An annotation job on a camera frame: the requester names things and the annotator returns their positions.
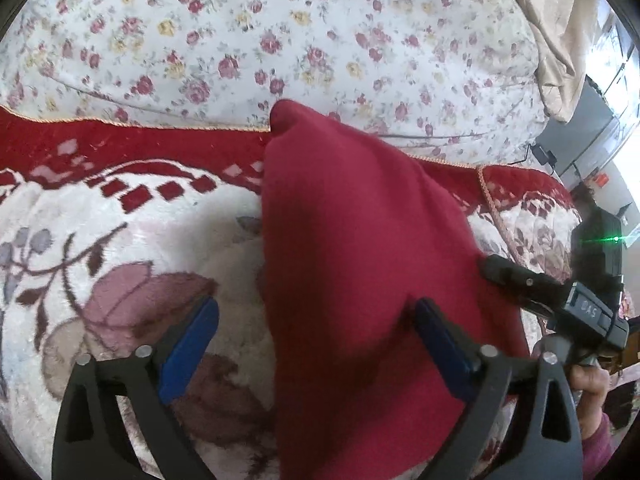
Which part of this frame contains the black power adapter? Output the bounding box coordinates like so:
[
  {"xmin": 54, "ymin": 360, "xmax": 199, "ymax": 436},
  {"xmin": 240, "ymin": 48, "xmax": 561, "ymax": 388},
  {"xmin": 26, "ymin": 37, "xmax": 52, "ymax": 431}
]
[{"xmin": 530, "ymin": 143, "xmax": 559, "ymax": 168}]

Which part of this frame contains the person's right hand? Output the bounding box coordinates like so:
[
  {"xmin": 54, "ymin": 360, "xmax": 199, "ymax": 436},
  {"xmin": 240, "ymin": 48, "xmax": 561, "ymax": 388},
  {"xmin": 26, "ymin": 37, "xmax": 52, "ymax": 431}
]
[{"xmin": 570, "ymin": 359, "xmax": 613, "ymax": 428}]

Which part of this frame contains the grey cabinet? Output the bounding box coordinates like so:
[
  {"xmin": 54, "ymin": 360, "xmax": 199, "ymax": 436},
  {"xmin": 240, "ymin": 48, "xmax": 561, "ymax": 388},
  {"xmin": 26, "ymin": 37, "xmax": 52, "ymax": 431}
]
[{"xmin": 537, "ymin": 74, "xmax": 640, "ymax": 187}]

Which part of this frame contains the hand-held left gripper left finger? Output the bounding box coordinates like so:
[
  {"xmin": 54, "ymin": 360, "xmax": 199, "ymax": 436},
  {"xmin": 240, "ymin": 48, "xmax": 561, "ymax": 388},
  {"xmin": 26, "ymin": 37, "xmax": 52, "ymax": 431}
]
[{"xmin": 52, "ymin": 299, "xmax": 221, "ymax": 480}]

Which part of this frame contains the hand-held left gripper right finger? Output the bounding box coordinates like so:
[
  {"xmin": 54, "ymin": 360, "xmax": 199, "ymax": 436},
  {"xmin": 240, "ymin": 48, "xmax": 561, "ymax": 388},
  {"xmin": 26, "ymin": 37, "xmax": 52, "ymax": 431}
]
[{"xmin": 413, "ymin": 298, "xmax": 584, "ymax": 480}]

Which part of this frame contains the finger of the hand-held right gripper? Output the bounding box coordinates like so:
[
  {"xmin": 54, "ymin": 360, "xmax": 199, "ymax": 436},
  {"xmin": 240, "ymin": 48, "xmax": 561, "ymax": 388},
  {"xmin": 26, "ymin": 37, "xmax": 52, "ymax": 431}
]
[{"xmin": 479, "ymin": 254, "xmax": 572, "ymax": 312}]

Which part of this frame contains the floral white duvet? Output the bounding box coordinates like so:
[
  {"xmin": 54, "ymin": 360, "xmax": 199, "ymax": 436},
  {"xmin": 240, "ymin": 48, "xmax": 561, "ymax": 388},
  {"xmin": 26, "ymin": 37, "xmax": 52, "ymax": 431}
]
[{"xmin": 0, "ymin": 0, "xmax": 550, "ymax": 167}]

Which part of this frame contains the dark red knit garment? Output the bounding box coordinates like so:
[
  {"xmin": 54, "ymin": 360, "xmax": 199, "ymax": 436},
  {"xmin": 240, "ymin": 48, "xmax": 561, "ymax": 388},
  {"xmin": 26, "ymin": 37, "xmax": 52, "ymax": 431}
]
[{"xmin": 259, "ymin": 99, "xmax": 532, "ymax": 480}]

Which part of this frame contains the beige curtain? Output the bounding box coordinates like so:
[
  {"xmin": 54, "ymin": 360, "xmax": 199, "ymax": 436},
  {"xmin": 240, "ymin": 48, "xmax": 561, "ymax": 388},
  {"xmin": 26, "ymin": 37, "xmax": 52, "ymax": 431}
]
[{"xmin": 514, "ymin": 0, "xmax": 607, "ymax": 124}]

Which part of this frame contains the red and cream patterned blanket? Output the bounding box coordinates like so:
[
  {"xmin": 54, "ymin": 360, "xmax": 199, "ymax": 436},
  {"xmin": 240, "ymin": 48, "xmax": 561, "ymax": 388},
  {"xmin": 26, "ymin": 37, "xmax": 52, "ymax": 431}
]
[{"xmin": 0, "ymin": 104, "xmax": 587, "ymax": 480}]

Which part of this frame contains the person's right forearm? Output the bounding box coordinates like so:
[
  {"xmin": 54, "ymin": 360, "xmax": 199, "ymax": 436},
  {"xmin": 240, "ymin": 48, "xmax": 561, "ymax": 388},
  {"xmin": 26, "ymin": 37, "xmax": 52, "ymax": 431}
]
[{"xmin": 579, "ymin": 410, "xmax": 618, "ymax": 467}]

